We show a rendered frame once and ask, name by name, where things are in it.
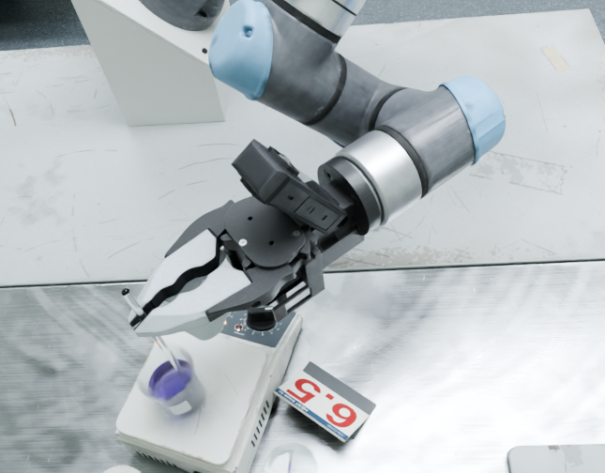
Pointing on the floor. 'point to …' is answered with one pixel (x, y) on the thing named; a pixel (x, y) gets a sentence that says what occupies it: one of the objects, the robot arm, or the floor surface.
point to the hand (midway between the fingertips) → (144, 313)
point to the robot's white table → (305, 157)
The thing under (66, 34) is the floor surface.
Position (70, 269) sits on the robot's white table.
